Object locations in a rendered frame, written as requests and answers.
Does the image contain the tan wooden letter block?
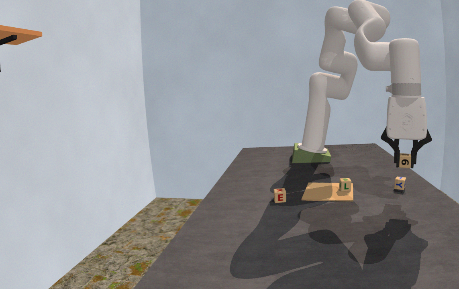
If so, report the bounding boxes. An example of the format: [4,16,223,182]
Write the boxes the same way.
[274,188,286,203]
[399,153,411,168]
[394,177,406,190]
[339,178,351,191]

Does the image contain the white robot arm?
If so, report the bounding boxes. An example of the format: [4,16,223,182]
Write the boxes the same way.
[298,0,421,153]

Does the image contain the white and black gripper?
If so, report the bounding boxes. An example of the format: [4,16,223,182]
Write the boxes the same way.
[381,95,432,168]

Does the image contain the tan flat mat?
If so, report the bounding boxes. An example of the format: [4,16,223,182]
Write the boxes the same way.
[302,183,353,201]

